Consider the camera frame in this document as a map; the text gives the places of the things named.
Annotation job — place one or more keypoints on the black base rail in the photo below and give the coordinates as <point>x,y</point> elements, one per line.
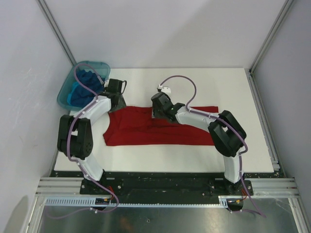
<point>166,187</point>

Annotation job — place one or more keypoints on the right aluminium frame post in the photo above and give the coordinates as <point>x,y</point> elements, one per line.
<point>278,22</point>

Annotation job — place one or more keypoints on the aluminium frame post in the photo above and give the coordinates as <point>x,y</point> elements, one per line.
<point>278,22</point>
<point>56,30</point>

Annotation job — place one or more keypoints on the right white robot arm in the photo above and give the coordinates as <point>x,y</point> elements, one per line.
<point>226,133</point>

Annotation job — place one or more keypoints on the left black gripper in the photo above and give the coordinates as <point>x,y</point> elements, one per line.
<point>121,104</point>

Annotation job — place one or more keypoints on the light blue t shirt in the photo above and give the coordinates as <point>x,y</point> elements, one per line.
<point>74,94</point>

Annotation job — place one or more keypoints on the red t shirt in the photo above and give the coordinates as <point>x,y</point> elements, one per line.
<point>134,126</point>

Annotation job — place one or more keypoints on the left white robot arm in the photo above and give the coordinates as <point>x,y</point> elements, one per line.
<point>75,137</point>

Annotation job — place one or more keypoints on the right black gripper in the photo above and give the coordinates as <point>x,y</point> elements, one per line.
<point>155,114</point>

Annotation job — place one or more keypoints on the left aluminium frame post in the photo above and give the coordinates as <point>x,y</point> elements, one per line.
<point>56,30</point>

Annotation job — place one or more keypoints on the teal plastic bin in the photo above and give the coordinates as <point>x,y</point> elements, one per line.
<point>87,73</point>

